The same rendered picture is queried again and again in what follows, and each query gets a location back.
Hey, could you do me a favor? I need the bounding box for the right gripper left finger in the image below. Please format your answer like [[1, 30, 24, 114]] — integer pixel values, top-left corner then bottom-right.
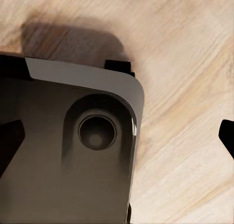
[[0, 119, 25, 178]]

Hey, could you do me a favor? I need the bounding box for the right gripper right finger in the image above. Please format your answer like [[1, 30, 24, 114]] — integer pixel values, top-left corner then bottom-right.
[[218, 120, 234, 159]]

